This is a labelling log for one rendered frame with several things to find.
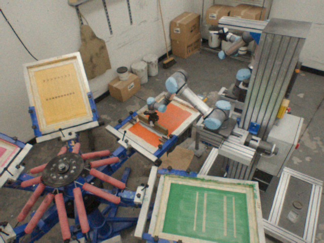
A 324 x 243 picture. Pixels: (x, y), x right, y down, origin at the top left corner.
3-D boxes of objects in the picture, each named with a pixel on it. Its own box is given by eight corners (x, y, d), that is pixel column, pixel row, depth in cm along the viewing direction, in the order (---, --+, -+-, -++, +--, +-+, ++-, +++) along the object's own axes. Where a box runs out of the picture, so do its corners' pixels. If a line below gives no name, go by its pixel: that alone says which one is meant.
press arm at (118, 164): (169, 117, 262) (169, 113, 258) (173, 119, 259) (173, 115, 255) (80, 195, 199) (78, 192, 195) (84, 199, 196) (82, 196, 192)
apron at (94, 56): (110, 67, 416) (93, 5, 342) (112, 68, 412) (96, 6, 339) (86, 80, 389) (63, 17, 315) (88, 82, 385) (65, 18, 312)
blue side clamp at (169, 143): (173, 137, 228) (173, 133, 223) (177, 139, 226) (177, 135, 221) (154, 157, 213) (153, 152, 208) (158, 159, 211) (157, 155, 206)
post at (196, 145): (195, 140, 345) (197, 90, 278) (207, 147, 334) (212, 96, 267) (186, 150, 334) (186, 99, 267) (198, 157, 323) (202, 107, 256)
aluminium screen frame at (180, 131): (163, 93, 280) (163, 91, 277) (203, 112, 250) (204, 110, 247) (116, 130, 240) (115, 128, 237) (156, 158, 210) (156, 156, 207)
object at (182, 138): (187, 131, 275) (187, 112, 252) (192, 135, 271) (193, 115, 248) (162, 156, 252) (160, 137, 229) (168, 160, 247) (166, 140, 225)
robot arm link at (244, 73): (232, 83, 217) (234, 71, 208) (242, 78, 222) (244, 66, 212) (241, 89, 210) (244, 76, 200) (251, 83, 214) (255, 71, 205)
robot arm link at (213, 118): (229, 116, 174) (177, 68, 175) (220, 127, 166) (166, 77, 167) (220, 122, 184) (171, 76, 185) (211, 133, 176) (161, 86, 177)
